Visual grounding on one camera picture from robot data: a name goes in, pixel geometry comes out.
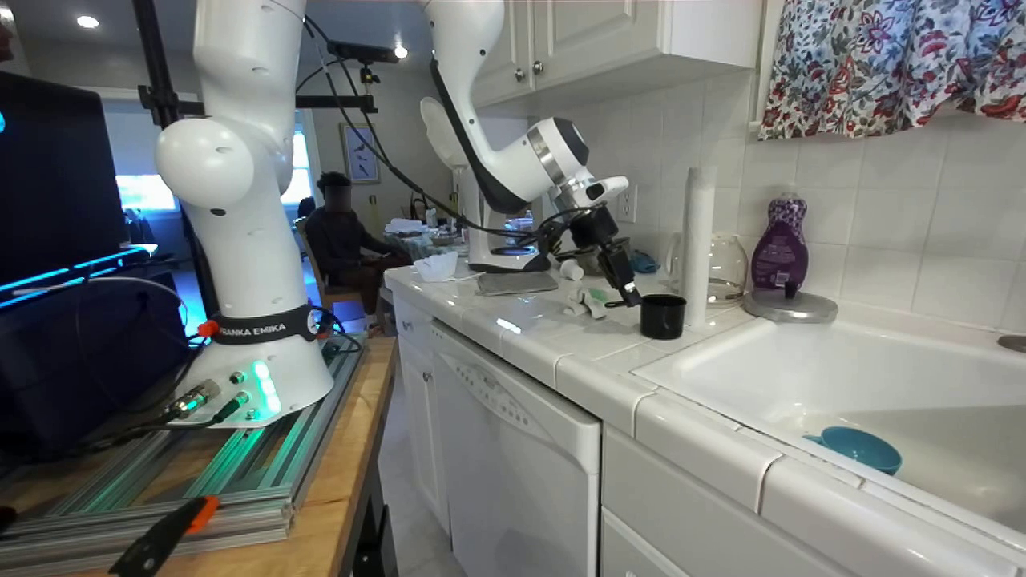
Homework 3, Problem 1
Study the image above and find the aluminium rail base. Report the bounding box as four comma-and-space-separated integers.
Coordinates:
0, 346, 369, 569

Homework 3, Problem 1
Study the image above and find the tall white cylinder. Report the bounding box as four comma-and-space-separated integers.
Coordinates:
680, 165, 722, 331

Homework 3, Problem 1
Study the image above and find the dark computer case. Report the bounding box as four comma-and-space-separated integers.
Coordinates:
0, 269, 196, 468

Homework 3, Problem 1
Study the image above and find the white dishwasher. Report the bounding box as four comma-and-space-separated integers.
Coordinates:
425, 322, 605, 577

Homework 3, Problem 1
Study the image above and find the white sink base cabinet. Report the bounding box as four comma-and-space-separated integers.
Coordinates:
596, 423, 1026, 577

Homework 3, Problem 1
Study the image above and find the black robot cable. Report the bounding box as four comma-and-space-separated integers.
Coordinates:
293, 14, 575, 239

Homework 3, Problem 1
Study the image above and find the purple soap bottle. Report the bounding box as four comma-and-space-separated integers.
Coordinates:
749, 195, 811, 302

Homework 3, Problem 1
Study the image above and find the white plastic tub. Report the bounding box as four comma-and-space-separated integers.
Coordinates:
411, 249, 464, 290

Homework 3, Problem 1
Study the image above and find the framed wall picture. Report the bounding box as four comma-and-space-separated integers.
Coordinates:
338, 123, 383, 188

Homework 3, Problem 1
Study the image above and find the black measuring cup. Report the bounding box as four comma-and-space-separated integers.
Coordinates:
638, 293, 689, 344

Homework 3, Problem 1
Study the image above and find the white sink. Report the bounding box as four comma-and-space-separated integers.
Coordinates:
633, 319, 1026, 539

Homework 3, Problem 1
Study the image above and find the grey metal lid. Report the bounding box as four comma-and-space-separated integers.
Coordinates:
739, 286, 841, 328

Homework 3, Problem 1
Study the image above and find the black orange clamp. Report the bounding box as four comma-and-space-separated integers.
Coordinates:
110, 493, 225, 577

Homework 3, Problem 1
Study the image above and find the white upper cabinet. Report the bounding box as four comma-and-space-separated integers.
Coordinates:
468, 0, 769, 115

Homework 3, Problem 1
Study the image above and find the black monitor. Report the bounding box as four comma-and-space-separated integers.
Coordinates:
0, 61, 132, 290

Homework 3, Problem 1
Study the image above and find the black stereo camera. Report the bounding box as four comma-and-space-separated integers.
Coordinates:
324, 40, 402, 68

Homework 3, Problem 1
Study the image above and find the white coffee maker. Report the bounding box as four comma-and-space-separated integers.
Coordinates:
417, 93, 558, 277

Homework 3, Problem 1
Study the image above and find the wooden table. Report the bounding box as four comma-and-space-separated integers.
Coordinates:
0, 333, 402, 577

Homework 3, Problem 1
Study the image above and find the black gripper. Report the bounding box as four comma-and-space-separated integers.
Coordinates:
562, 203, 646, 311

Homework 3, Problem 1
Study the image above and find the seated person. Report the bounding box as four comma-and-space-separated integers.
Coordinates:
300, 169, 417, 322

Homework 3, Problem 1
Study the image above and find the floral curtain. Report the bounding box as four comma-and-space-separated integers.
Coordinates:
753, 0, 1026, 144

